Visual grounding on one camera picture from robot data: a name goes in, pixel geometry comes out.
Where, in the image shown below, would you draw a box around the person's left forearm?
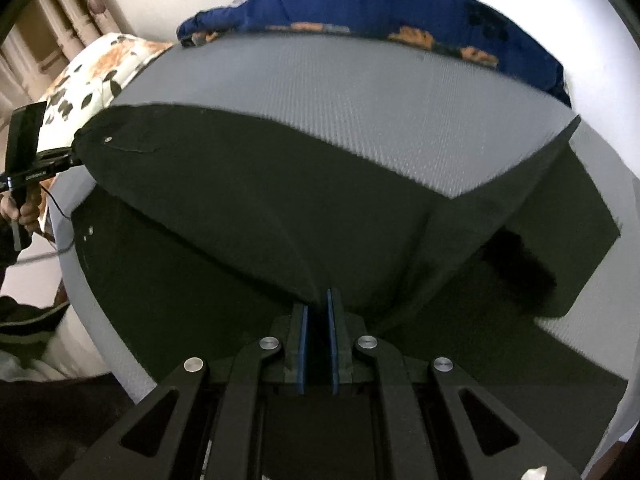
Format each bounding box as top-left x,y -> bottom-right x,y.
0,220 -> 32,288

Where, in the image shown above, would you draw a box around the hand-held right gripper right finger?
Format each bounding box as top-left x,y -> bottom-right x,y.
326,287 -> 586,480

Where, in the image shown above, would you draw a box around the thin black cable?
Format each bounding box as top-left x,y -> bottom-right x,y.
15,182 -> 76,263

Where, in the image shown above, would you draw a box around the person's left hand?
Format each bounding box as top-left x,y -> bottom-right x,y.
0,192 -> 43,235

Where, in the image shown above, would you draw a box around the beige wall pipes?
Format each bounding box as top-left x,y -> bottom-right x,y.
0,0 -> 136,106

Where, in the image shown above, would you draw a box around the blue printed blanket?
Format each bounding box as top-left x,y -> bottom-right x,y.
176,0 -> 573,108

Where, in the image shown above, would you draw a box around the grey mesh mattress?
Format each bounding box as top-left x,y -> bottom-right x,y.
52,30 -> 640,441

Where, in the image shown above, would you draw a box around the white floral pillow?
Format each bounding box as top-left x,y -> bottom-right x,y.
37,32 -> 173,241

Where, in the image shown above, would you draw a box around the person's dark clothing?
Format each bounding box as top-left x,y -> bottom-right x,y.
0,295 -> 133,480

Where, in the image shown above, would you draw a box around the black pants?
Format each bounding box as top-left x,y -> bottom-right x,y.
70,102 -> 628,471

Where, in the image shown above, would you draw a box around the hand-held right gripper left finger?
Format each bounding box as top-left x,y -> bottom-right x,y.
60,302 -> 313,480

